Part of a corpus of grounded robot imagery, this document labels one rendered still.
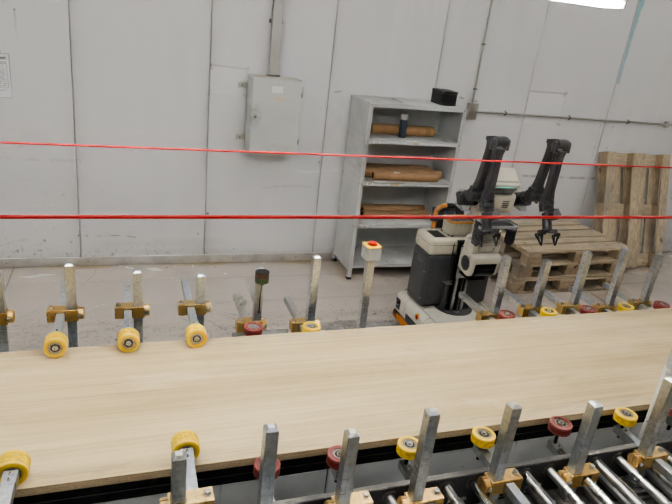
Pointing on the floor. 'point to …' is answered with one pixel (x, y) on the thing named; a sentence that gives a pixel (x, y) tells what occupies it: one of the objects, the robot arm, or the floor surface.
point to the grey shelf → (415, 108)
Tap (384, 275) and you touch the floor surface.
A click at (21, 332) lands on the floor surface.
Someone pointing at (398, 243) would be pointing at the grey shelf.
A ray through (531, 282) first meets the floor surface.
